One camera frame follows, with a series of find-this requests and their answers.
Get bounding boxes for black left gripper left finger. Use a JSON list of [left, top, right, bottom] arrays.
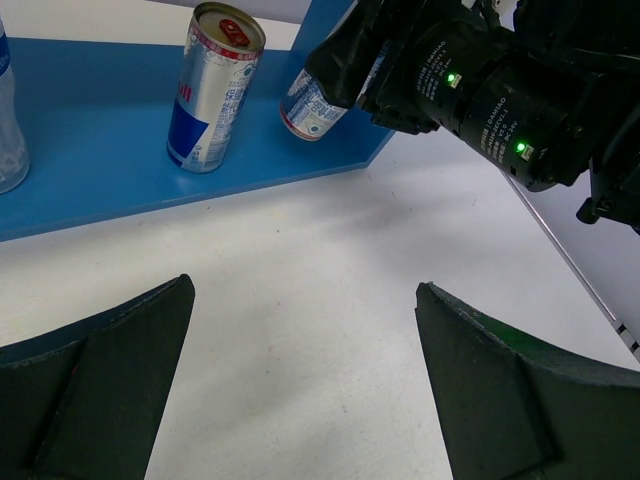
[[1, 274, 195, 479]]

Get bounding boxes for aluminium frame rail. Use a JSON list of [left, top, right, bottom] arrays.
[[507, 174, 639, 359]]

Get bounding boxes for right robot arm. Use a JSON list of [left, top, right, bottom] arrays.
[[305, 1, 639, 227]]

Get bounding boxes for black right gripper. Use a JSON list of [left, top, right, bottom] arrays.
[[305, 0, 510, 135]]

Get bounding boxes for blue shelf yellow board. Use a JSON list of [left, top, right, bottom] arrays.
[[1, 1, 391, 240]]

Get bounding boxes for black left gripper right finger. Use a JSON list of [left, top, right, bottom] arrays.
[[415, 283, 639, 479]]

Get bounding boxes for Red Bull can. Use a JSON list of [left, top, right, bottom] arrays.
[[280, 69, 348, 141], [167, 2, 266, 174]]

